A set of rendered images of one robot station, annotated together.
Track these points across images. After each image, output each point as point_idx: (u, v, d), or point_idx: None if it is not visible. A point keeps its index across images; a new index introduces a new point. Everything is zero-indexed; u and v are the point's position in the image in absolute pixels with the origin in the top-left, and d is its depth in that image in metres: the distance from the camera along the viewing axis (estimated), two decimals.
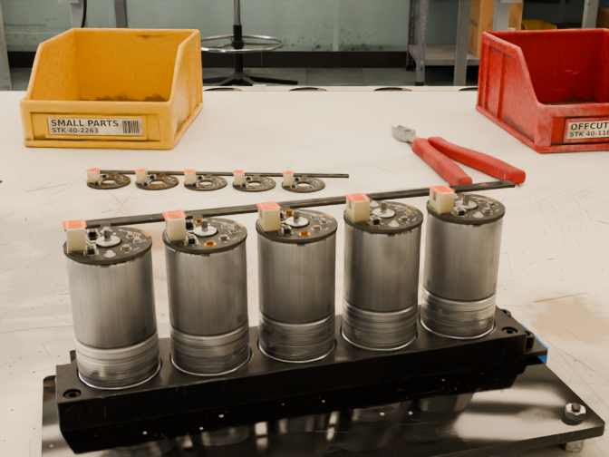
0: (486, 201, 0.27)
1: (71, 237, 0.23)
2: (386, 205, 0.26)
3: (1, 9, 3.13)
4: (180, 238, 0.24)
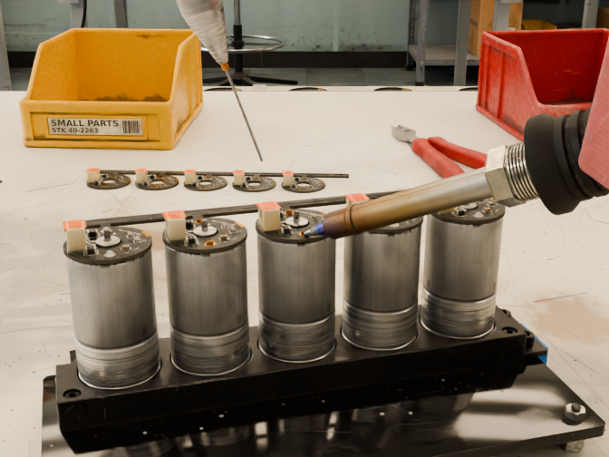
0: (486, 201, 0.27)
1: (71, 237, 0.23)
2: None
3: (1, 9, 3.13)
4: (180, 238, 0.24)
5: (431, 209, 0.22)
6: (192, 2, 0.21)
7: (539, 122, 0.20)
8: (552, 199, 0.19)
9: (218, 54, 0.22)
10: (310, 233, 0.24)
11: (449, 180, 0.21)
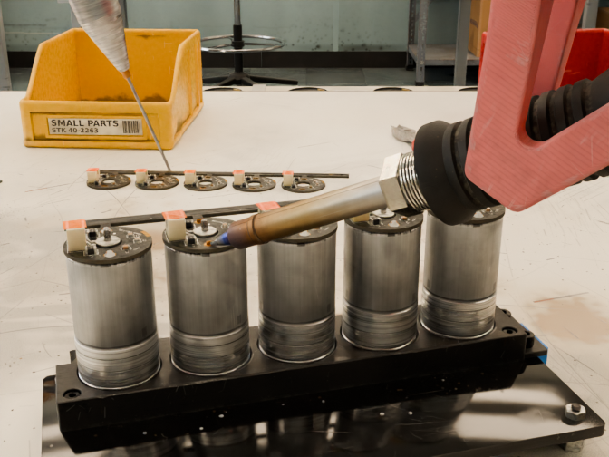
0: None
1: (71, 237, 0.23)
2: None
3: (1, 9, 3.13)
4: (180, 238, 0.24)
5: (331, 218, 0.21)
6: (86, 8, 0.20)
7: (430, 130, 0.19)
8: (442, 209, 0.19)
9: (118, 62, 0.21)
10: (217, 243, 0.24)
11: (347, 189, 0.21)
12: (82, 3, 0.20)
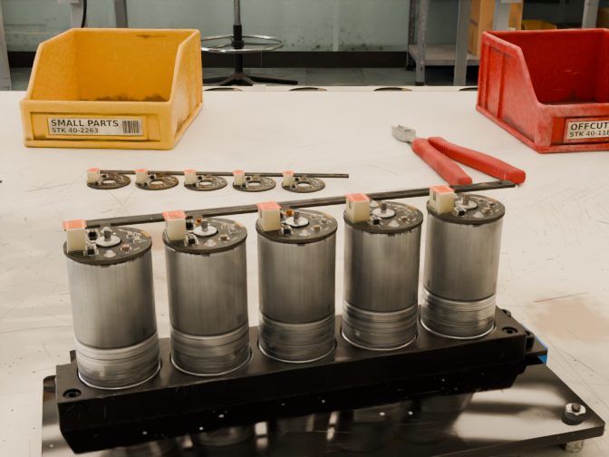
0: (486, 201, 0.27)
1: (71, 237, 0.23)
2: (386, 205, 0.26)
3: (1, 9, 3.13)
4: (180, 238, 0.24)
5: None
6: None
7: None
8: None
9: None
10: None
11: None
12: None
